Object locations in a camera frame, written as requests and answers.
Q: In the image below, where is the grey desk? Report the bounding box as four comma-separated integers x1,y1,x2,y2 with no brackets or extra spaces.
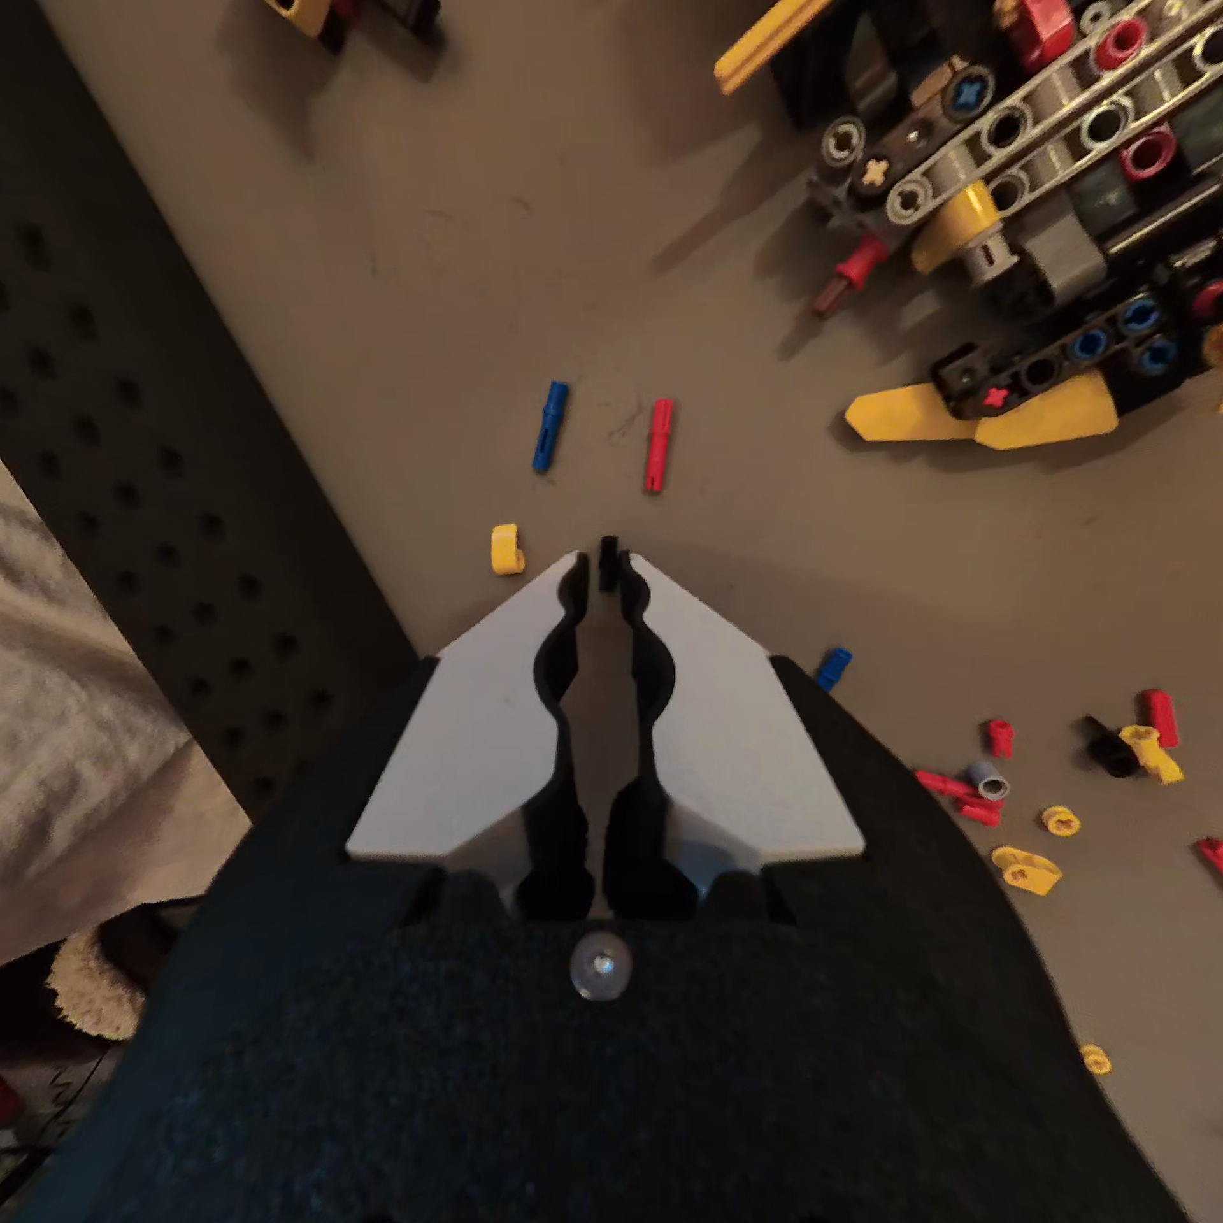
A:
37,0,1223,1186

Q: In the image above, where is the beige fleece cloth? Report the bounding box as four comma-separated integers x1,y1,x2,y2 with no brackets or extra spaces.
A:
46,908,185,1042

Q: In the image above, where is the yellow brick connector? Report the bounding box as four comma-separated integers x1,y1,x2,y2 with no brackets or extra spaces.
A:
990,844,1063,898

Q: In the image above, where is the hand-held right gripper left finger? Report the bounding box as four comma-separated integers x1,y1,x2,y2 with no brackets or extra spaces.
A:
345,553,593,914

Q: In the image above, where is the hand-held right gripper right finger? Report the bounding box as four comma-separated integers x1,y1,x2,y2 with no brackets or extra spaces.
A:
607,553,866,914

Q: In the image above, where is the black perforated pad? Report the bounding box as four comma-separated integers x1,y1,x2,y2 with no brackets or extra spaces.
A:
0,0,422,824

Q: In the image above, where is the yellow black toy car model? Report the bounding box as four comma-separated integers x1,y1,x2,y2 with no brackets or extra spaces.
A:
716,0,1223,451

